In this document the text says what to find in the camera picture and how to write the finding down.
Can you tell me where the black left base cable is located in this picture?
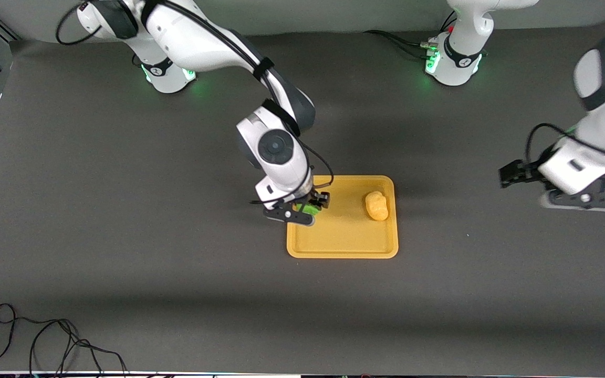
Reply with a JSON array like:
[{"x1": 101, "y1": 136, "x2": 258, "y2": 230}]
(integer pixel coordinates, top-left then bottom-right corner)
[{"x1": 363, "y1": 29, "x2": 437, "y2": 54}]

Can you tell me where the yellow plastic tray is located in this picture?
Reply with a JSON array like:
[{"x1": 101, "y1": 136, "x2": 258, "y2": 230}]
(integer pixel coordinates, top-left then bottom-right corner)
[{"x1": 286, "y1": 175, "x2": 399, "y2": 259}]

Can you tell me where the yellow potato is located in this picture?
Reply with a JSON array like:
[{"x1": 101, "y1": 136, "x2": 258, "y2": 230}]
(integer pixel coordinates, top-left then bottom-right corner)
[{"x1": 364, "y1": 191, "x2": 390, "y2": 222}]

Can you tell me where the thin black loose cable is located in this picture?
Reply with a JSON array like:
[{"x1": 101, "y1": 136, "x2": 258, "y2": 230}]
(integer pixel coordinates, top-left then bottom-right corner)
[{"x1": 0, "y1": 303, "x2": 130, "y2": 376}]

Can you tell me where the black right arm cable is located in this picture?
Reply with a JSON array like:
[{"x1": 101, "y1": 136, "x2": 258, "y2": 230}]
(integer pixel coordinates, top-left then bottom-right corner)
[{"x1": 55, "y1": 0, "x2": 335, "y2": 205}]

